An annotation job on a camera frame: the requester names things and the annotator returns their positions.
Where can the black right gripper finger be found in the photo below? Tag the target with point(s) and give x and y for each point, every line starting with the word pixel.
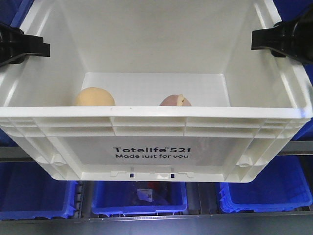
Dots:
pixel 293 39

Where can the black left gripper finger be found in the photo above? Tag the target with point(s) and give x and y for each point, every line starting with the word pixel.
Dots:
pixel 15 46

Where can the cream bread roll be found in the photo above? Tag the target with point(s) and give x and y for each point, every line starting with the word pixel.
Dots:
pixel 94 96

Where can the white plastic Totelife tote box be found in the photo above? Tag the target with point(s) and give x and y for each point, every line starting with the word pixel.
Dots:
pixel 246 104

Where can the blue bin upper left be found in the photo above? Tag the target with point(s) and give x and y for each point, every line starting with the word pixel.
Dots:
pixel 13 12

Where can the blue bin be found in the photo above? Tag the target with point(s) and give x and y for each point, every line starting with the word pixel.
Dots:
pixel 280 186
pixel 27 191
pixel 13 12
pixel 117 198

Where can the blue bin lower left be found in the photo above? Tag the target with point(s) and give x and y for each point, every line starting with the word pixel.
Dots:
pixel 27 191

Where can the blue bin lower right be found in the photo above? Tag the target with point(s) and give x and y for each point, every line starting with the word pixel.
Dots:
pixel 280 186

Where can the blue bin lower centre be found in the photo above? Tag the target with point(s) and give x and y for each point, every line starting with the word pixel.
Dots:
pixel 117 198

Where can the bagged black parts with label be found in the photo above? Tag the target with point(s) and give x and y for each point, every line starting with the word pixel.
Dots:
pixel 152 193

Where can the metal shelf front rail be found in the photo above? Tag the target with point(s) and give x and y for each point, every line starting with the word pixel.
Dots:
pixel 219 224

